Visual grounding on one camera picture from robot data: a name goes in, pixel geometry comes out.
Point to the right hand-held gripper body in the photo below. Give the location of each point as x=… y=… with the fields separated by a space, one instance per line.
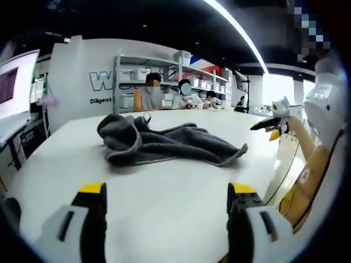
x=282 y=109

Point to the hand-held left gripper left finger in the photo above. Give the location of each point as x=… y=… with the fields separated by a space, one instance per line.
x=74 y=233

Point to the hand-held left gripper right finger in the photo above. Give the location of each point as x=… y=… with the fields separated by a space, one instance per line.
x=255 y=233

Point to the grey towel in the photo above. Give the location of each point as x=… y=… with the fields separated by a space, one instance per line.
x=170 y=145

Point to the black monitor on pole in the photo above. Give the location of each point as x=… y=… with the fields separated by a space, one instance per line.
x=248 y=90

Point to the white chest device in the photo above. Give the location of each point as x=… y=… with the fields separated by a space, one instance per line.
x=326 y=109

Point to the operator in white and yellow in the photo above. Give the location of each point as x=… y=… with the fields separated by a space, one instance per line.
x=315 y=170

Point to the metal shelf rack with bins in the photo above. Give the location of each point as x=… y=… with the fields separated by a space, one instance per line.
x=197 y=74

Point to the long ceiling light strip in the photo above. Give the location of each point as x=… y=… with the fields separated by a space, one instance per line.
x=238 y=30

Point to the white table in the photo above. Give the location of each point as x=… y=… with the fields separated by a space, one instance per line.
x=164 y=197

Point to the black labelled cabinet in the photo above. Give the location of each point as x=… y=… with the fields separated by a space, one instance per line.
x=33 y=139

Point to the purple rolled mat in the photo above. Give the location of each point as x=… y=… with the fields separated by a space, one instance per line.
x=49 y=102

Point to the green bottle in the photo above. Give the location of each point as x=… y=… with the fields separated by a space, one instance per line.
x=46 y=87

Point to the computer monitor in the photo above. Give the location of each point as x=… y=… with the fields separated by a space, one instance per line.
x=19 y=90

